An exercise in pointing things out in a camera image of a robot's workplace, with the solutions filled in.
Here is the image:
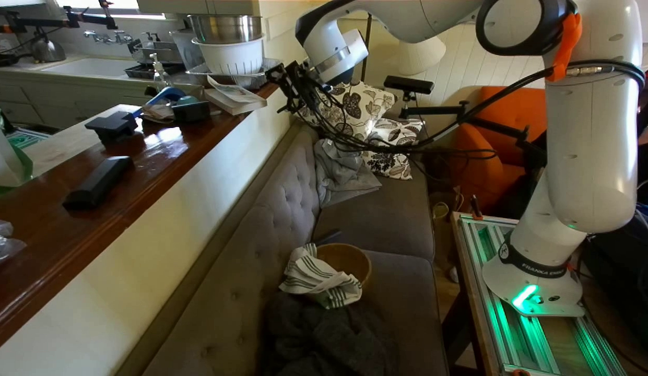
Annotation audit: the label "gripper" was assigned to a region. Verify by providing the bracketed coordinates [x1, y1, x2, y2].
[265, 62, 356, 118]

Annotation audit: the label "white book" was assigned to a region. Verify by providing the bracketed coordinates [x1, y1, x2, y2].
[204, 76, 268, 115]

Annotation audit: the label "white colander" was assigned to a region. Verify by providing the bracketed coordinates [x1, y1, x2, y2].
[192, 37, 265, 75]

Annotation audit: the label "large floral cushion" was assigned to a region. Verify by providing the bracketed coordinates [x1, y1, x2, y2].
[298, 81, 397, 143]

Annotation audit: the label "steel mixing bowl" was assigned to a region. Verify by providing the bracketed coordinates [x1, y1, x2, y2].
[187, 15, 263, 45]

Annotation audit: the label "dark teal box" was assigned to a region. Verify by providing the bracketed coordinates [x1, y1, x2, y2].
[171, 97, 211, 124]

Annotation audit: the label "grey cloth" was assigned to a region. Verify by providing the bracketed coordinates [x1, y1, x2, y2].
[313, 138, 383, 207]

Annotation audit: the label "clear plastic jug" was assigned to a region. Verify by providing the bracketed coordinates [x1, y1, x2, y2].
[170, 30, 204, 71]

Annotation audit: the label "small floral cushion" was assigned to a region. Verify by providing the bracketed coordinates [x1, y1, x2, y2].
[363, 117, 425, 181]

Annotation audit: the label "clear soap dispenser bottle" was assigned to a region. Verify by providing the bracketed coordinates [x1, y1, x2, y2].
[149, 52, 171, 92]

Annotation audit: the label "metal pan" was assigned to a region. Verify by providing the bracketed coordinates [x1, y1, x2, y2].
[129, 41, 183, 64]

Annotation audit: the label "white lampshade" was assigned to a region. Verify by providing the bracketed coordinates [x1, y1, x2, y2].
[397, 36, 447, 77]

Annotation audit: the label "black dish tray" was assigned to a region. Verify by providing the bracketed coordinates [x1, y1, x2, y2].
[124, 62, 186, 80]

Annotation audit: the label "grey tufted sofa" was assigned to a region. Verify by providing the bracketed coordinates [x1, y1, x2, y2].
[117, 123, 450, 376]

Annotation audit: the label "black clamp block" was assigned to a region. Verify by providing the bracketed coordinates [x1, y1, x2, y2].
[85, 111, 139, 145]

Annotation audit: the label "wooden bowl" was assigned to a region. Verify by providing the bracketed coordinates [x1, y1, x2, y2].
[316, 243, 372, 289]

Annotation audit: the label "chrome tap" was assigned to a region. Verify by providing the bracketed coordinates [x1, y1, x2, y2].
[84, 30, 134, 46]

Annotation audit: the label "window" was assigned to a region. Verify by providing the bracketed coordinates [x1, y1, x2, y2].
[0, 0, 168, 20]

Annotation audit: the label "striped white towel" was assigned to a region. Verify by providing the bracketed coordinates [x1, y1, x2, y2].
[278, 243, 363, 310]

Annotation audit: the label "white sink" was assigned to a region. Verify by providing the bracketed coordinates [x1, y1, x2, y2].
[39, 56, 142, 79]

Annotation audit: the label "orange armchair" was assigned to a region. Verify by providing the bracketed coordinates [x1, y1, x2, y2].
[452, 86, 548, 214]

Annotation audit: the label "black rectangular case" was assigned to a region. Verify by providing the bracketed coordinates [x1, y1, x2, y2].
[63, 156, 135, 212]

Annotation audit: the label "kitchen cabinet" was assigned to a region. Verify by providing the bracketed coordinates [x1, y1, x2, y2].
[0, 70, 162, 131]

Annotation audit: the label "steel kettle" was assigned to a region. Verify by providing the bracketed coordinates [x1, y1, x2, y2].
[31, 29, 67, 63]

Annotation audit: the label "dark grey blanket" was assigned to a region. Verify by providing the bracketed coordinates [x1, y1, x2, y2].
[261, 291, 400, 376]

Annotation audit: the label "green patterned rug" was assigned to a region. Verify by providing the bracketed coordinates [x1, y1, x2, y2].
[5, 128, 51, 151]

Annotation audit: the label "clear container with green base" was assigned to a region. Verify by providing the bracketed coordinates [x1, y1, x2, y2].
[0, 106, 34, 189]

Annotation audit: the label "clear plastic bag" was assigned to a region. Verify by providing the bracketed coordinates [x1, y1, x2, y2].
[0, 218, 27, 270]

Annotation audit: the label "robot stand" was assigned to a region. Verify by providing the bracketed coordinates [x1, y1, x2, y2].
[452, 211, 648, 376]

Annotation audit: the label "camera on mount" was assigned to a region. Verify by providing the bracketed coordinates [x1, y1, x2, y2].
[383, 75, 546, 168]

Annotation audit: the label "blue handled tool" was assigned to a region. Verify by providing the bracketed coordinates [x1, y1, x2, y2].
[133, 86, 186, 119]

